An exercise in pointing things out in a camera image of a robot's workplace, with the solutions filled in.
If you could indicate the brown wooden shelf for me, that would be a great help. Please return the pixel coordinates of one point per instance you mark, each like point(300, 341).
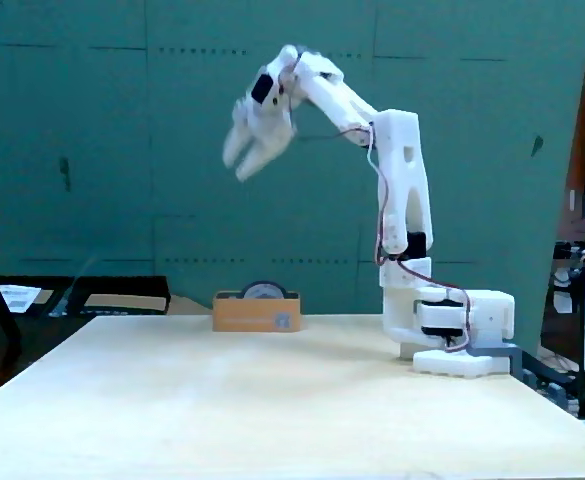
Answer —
point(578, 165)

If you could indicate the large green backdrop board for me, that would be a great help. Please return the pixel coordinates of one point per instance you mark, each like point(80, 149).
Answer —
point(47, 125)

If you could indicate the black rectangular frame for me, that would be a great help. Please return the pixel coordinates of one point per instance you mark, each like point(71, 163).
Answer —
point(122, 285)

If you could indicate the grey table clamp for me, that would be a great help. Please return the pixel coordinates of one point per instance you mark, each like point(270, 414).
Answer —
point(514, 357)

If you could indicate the white paper with code print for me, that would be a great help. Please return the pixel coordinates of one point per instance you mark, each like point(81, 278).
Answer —
point(19, 297)

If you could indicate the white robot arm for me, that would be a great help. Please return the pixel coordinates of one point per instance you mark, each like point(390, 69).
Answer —
point(402, 150)

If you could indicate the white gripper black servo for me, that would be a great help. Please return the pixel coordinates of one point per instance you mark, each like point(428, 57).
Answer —
point(264, 134)

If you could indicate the black roll of tape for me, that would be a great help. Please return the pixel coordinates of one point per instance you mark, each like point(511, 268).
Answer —
point(264, 290)

